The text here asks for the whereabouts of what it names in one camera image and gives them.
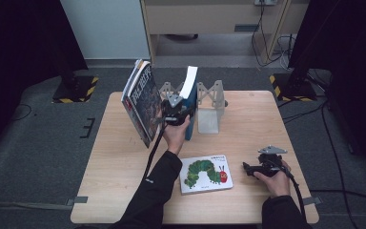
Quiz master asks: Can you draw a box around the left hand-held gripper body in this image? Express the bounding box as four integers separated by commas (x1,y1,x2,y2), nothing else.
160,93,192,127

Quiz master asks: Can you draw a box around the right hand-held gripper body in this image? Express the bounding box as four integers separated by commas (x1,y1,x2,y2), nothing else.
256,145,289,177

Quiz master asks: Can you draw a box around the blue book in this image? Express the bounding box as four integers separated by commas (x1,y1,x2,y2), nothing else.
178,65,200,141

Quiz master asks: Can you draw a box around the grey metal extendable book rack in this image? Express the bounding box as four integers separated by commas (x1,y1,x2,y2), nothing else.
158,79,227,135

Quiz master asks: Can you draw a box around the dark cover magazine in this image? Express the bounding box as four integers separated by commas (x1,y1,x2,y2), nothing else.
126,62,164,147

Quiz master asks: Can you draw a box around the white caterpillar picture book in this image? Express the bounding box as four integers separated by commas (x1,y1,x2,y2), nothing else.
179,155,234,196

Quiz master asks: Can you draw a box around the person's left hand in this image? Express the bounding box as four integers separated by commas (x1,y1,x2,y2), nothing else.
162,114,192,156

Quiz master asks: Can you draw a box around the person's right hand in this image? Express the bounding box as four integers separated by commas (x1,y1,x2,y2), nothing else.
254,159,292,198

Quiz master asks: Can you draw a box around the black stand with striped base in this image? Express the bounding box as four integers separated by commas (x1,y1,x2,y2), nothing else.
269,63,318,103
51,56,99,104

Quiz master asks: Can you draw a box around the black tape mark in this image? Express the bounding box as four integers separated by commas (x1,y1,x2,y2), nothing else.
79,117,96,139

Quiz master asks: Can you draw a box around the light wooden desk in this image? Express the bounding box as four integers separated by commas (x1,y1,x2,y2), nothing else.
139,0,313,66

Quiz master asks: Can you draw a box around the white panel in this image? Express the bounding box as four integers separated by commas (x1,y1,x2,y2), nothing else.
58,0,151,60

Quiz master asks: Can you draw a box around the white power socket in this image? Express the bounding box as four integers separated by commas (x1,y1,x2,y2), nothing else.
254,0,278,7

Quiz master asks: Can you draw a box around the black curtain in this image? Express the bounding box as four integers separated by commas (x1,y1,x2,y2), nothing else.
288,0,366,175
0,0,89,163

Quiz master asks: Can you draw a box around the right hand-held gripper black cable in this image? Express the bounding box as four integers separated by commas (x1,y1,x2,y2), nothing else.
271,163,308,223

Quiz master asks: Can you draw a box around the hand-held gripper black cable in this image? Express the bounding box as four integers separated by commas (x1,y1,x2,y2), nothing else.
271,163,308,223
142,122,168,182

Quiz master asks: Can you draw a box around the left hand-held gripper black cable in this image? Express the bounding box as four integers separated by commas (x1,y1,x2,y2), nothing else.
142,122,168,182

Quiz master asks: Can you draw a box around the long black floor cable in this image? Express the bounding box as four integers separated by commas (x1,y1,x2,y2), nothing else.
320,101,354,229

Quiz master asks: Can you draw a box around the white cable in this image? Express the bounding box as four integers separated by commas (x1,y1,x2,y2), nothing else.
275,33,298,71

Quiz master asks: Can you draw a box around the black cable from socket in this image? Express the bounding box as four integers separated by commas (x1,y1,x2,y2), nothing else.
251,3,289,69

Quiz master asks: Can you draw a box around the thin black floor cable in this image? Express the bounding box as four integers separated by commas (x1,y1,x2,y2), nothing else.
12,103,32,122

